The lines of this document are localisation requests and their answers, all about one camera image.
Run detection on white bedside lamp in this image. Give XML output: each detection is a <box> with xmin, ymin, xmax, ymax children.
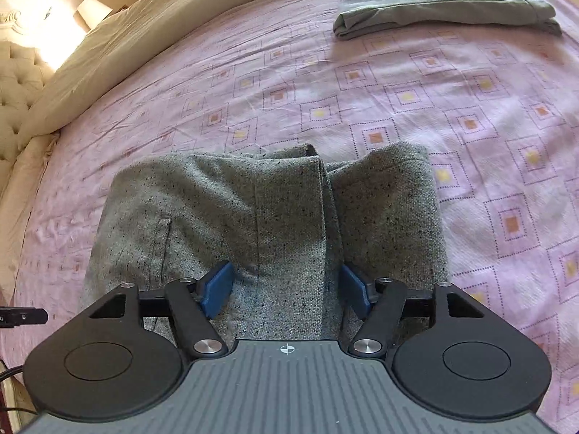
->
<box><xmin>72</xmin><ymin>0</ymin><xmax>114</xmax><ymax>33</ymax></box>

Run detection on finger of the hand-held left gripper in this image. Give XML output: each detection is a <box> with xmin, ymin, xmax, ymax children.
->
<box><xmin>0</xmin><ymin>307</ymin><xmax>48</xmax><ymax>327</ymax></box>

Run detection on speckled grey pants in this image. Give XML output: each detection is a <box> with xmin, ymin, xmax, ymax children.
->
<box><xmin>80</xmin><ymin>142</ymin><xmax>452</xmax><ymax>342</ymax></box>

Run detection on thin black cable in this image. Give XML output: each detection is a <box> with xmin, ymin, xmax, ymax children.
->
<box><xmin>0</xmin><ymin>361</ymin><xmax>39</xmax><ymax>414</ymax></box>

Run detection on folded plain grey pants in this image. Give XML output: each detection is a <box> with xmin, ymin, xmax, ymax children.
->
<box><xmin>332</xmin><ymin>0</ymin><xmax>564</xmax><ymax>41</ymax></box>

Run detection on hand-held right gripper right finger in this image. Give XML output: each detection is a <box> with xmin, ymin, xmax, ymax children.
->
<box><xmin>339</xmin><ymin>263</ymin><xmax>495</xmax><ymax>359</ymax></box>

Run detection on cream pillow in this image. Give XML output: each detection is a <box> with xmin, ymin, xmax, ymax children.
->
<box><xmin>0</xmin><ymin>132</ymin><xmax>62</xmax><ymax>292</ymax></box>

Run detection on cream tufted headboard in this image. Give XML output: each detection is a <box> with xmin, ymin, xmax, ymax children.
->
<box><xmin>0</xmin><ymin>9</ymin><xmax>54</xmax><ymax>193</ymax></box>

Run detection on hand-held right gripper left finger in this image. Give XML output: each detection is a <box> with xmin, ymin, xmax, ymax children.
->
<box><xmin>84</xmin><ymin>260</ymin><xmax>236</xmax><ymax>359</ymax></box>

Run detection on pink patterned bed sheet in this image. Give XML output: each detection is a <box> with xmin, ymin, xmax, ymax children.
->
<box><xmin>0</xmin><ymin>0</ymin><xmax>579</xmax><ymax>434</ymax></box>

